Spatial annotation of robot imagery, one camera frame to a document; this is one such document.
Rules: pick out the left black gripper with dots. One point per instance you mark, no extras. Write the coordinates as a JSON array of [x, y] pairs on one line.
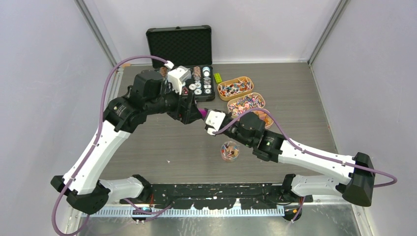
[[187, 110]]

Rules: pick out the magenta plastic scoop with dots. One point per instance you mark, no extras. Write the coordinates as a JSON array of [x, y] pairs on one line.
[[203, 112]]

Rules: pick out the clear round plastic jar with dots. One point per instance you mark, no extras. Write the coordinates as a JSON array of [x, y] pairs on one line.
[[229, 151]]

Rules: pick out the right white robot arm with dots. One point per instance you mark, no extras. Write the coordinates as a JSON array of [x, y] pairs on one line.
[[340, 175]]

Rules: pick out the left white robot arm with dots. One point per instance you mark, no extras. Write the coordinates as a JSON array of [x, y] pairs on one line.
[[150, 94]]

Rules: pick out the pink tray popsicle candies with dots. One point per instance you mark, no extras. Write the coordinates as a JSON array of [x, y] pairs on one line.
[[265, 117]]

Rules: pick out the beige tray swirl lollipops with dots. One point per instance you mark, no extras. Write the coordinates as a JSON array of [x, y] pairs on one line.
[[239, 105]]

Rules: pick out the orange tray with lollipops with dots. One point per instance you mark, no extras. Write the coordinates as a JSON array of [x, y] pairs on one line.
[[235, 88]]

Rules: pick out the yellow-green small block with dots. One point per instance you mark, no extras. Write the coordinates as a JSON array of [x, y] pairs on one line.
[[217, 78]]

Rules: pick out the black poker chip case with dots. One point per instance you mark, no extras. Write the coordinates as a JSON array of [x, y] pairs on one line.
[[190, 47]]

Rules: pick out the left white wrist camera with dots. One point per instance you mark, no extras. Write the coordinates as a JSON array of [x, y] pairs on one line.
[[177, 78]]

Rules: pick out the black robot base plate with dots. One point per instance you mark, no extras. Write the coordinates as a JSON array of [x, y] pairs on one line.
[[216, 196]]

